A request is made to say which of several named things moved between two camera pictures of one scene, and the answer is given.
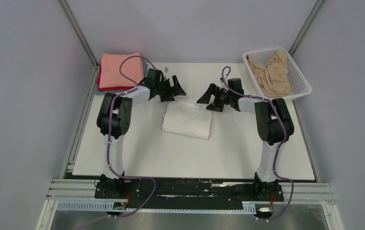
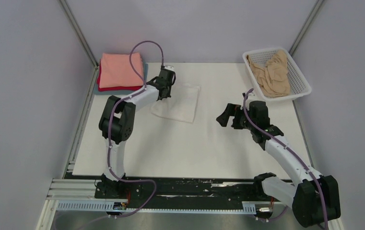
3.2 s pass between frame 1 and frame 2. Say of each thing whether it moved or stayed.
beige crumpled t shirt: stayed
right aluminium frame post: stayed
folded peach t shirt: stayed
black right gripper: moved
